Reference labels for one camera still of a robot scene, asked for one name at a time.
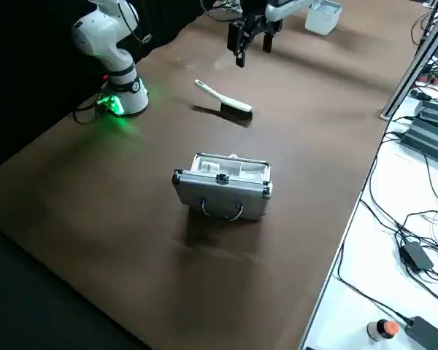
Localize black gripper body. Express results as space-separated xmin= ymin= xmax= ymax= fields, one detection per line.
xmin=237 ymin=0 xmax=282 ymax=30

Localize white hand brush black bristles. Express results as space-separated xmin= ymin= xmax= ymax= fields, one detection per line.
xmin=193 ymin=79 xmax=254 ymax=121

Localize white trash can flip lid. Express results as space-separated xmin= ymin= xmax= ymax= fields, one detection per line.
xmin=304 ymin=0 xmax=343 ymax=36

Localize open aluminium case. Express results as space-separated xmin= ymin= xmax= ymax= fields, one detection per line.
xmin=172 ymin=152 xmax=274 ymax=223

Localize dark grey power boxes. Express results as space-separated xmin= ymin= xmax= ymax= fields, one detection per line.
xmin=399 ymin=98 xmax=438 ymax=162

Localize black power adapter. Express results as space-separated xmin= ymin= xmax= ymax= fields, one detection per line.
xmin=404 ymin=316 xmax=438 ymax=350
xmin=397 ymin=240 xmax=434 ymax=273

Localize white side desk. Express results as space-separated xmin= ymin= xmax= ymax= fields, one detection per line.
xmin=301 ymin=0 xmax=438 ymax=350

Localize orange capped black button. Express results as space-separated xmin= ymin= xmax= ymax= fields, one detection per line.
xmin=366 ymin=319 xmax=399 ymax=344

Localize aluminium camera post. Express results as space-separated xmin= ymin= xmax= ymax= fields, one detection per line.
xmin=379 ymin=0 xmax=438 ymax=121

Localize black base cables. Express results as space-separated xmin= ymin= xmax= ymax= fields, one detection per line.
xmin=72 ymin=96 xmax=107 ymax=125

